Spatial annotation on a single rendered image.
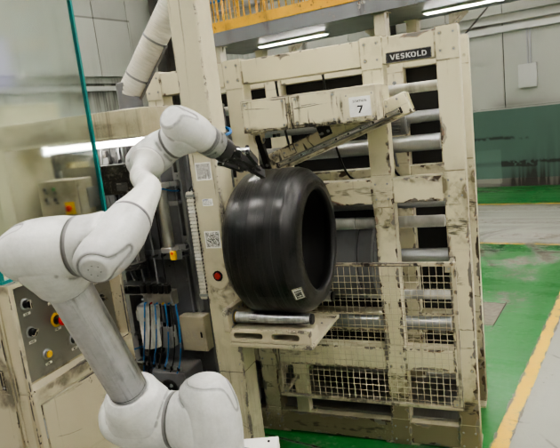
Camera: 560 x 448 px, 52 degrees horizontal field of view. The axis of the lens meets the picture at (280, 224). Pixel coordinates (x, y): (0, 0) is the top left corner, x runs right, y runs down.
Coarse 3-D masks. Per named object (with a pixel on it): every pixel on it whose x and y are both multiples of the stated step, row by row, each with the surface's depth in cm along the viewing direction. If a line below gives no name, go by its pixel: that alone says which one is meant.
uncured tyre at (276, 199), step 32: (256, 192) 220; (288, 192) 216; (320, 192) 242; (224, 224) 222; (256, 224) 213; (288, 224) 211; (320, 224) 263; (224, 256) 222; (256, 256) 213; (288, 256) 210; (320, 256) 262; (256, 288) 219; (288, 288) 215; (320, 288) 238
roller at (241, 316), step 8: (240, 312) 239; (248, 312) 238; (256, 312) 236; (264, 312) 235; (272, 312) 234; (240, 320) 238; (248, 320) 236; (256, 320) 235; (264, 320) 233; (272, 320) 232; (280, 320) 230; (288, 320) 229; (296, 320) 228; (304, 320) 226; (312, 320) 226
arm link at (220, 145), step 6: (216, 132) 169; (222, 132) 173; (216, 138) 169; (222, 138) 171; (216, 144) 169; (222, 144) 171; (210, 150) 169; (216, 150) 171; (222, 150) 172; (210, 156) 173; (216, 156) 173
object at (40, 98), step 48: (0, 0) 186; (48, 0) 205; (0, 48) 186; (48, 48) 205; (0, 96) 185; (48, 96) 204; (0, 144) 184; (48, 144) 203; (0, 192) 184; (48, 192) 202; (96, 192) 225
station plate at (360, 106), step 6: (360, 96) 234; (366, 96) 233; (348, 102) 236; (354, 102) 235; (360, 102) 234; (366, 102) 233; (354, 108) 236; (360, 108) 235; (366, 108) 234; (354, 114) 236; (360, 114) 235; (366, 114) 234
